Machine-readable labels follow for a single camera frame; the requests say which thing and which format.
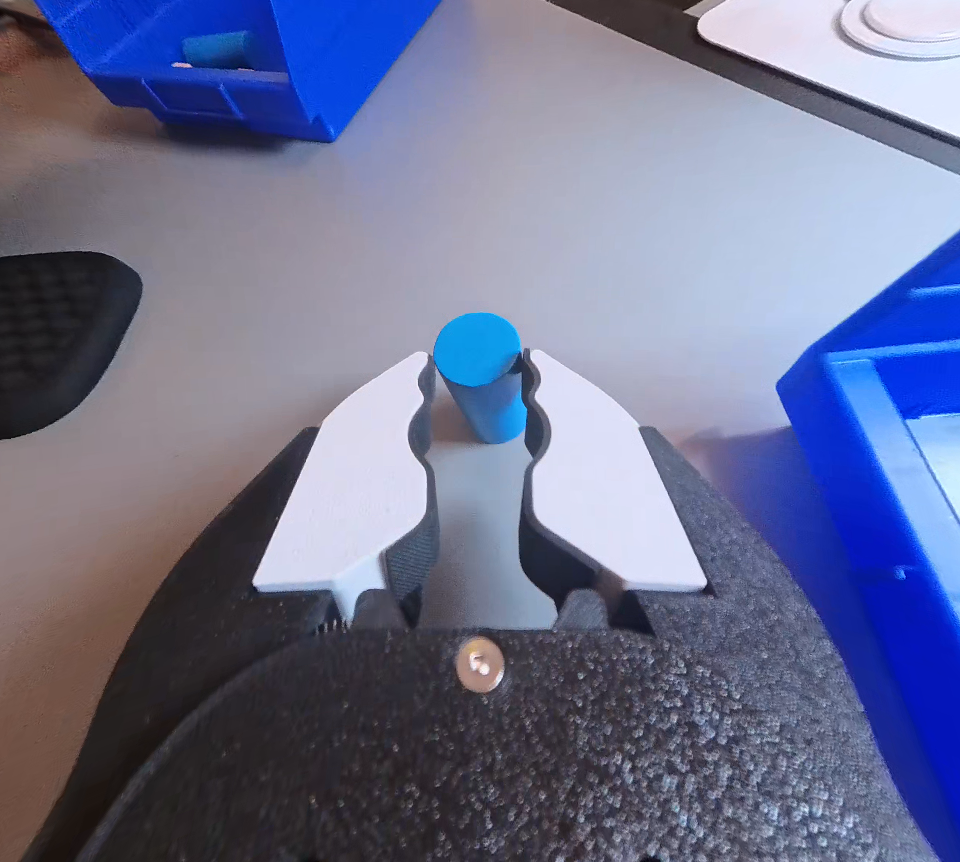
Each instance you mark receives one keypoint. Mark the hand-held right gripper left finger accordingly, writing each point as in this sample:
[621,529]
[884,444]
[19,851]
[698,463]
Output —
[338,502]

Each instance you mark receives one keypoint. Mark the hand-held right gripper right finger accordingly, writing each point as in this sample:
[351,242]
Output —
[615,502]

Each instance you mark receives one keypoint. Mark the teal wooden cylinder block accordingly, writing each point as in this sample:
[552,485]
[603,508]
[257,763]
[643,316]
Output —
[477,360]

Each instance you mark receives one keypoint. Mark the blue plastic bin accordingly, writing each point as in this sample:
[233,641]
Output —
[360,8]
[885,502]

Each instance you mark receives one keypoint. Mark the blue wooden cylinder block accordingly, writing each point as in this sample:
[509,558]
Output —
[215,48]

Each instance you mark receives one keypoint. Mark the black wrist rest pad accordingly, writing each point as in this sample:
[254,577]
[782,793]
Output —
[60,338]

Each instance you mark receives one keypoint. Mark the white document stand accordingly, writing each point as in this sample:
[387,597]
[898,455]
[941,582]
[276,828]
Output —
[840,38]

